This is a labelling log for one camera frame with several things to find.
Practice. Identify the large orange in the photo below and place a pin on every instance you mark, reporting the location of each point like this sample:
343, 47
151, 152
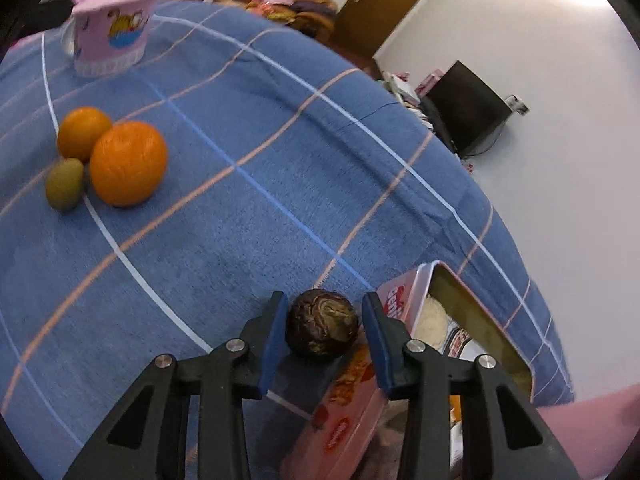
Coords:
128, 164

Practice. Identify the black television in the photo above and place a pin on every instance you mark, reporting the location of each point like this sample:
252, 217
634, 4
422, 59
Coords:
465, 110

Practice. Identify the pink tin box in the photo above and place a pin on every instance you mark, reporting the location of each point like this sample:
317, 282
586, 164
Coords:
345, 410

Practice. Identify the white television stand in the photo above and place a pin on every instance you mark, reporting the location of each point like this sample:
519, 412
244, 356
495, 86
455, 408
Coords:
405, 92

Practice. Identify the pink cartoon mug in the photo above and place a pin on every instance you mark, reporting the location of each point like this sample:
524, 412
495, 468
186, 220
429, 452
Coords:
112, 30

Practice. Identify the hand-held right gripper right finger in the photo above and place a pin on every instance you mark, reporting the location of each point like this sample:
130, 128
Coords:
382, 350

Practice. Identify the brown wooden door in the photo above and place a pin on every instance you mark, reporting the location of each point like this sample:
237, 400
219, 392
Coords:
382, 7

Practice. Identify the purple cloth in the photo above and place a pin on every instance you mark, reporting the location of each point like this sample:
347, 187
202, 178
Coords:
312, 12

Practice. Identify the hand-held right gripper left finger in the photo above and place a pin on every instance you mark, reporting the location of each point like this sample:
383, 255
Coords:
272, 350

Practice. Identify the blue checked blanket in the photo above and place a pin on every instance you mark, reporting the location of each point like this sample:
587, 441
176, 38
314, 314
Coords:
275, 170

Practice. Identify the small orange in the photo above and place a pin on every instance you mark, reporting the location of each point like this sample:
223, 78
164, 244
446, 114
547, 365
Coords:
82, 132

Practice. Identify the green kiwi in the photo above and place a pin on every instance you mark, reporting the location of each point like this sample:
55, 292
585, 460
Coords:
64, 185

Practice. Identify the round dark swirl pastry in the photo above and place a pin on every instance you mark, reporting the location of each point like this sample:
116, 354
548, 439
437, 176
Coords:
322, 325

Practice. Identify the pink cloth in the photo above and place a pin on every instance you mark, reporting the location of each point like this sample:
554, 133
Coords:
590, 435

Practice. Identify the wall power socket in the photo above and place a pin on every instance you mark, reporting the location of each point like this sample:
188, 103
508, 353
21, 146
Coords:
518, 104

